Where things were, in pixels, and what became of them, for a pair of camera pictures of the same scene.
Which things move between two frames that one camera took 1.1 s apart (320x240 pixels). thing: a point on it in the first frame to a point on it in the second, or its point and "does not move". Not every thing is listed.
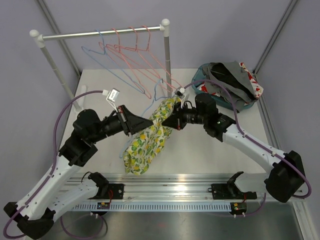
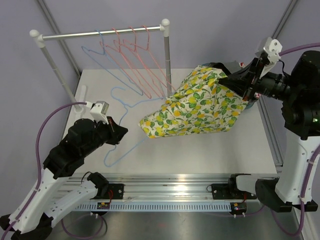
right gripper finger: [173, 121] to [240, 83]
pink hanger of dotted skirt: [134, 77] does not move
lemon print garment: [143, 148] to [201, 104]
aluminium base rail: [169, 187] does not move
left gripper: [131, 123] to [117, 132]
